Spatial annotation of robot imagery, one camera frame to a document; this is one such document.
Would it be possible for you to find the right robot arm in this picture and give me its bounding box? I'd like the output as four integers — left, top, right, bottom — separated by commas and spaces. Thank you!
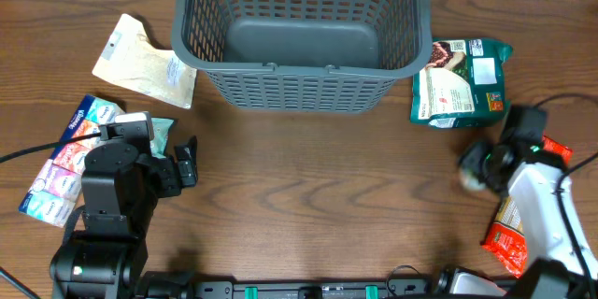
438, 137, 597, 298

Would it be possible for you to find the left black cable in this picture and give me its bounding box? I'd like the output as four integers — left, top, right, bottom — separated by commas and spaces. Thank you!
0, 131, 103, 164

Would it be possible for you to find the multicolour tissue pack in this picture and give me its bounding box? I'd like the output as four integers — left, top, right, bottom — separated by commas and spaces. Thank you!
19, 94, 124, 227

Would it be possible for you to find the black cable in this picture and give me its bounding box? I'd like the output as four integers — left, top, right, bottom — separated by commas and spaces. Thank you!
532, 93, 598, 291
0, 131, 103, 164

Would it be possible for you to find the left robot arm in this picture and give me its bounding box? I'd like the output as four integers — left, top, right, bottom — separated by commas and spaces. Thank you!
50, 137, 198, 298

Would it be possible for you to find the right black cable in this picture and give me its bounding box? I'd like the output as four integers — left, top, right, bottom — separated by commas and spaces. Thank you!
532, 93, 598, 291

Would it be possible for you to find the beige paper pouch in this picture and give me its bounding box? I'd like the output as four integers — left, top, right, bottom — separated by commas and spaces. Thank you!
93, 14, 196, 109

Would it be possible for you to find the grey plastic lattice basket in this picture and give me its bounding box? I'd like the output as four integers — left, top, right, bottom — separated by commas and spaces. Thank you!
171, 0, 433, 113

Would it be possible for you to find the orange spaghetti packet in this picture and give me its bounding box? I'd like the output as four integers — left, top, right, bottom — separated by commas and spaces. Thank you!
482, 135, 579, 277

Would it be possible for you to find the mint green wipes packet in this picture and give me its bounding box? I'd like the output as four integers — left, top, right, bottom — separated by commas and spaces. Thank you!
149, 118, 175, 159

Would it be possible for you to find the dark green food bag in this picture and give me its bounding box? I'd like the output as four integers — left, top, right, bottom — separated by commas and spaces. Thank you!
410, 38, 513, 129

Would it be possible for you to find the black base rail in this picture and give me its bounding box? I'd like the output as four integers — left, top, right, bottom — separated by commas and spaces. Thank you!
132, 268, 516, 299

